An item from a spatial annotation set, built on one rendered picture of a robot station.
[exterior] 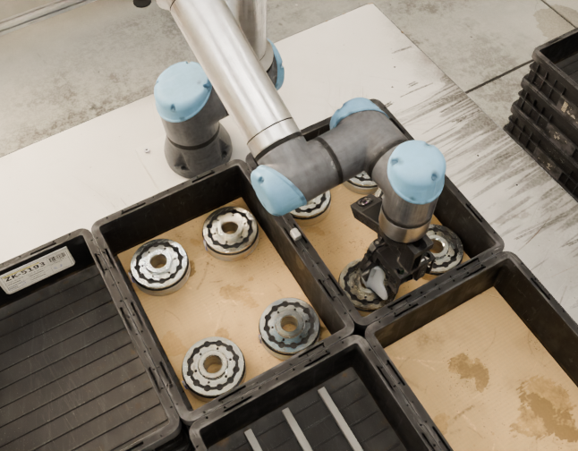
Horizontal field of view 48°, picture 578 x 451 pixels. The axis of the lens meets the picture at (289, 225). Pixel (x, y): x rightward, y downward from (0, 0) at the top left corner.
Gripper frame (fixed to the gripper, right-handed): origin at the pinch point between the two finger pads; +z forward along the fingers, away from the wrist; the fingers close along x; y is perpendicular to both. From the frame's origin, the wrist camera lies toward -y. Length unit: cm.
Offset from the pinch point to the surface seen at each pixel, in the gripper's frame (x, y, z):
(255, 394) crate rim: -30.6, 8.9, -8.0
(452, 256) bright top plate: 12.6, 4.1, -1.1
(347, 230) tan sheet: 1.4, -12.0, 2.0
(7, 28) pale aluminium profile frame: -29, -199, 73
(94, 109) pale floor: -15, -150, 85
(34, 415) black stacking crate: -61, -10, 2
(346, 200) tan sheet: 5.1, -17.6, 2.0
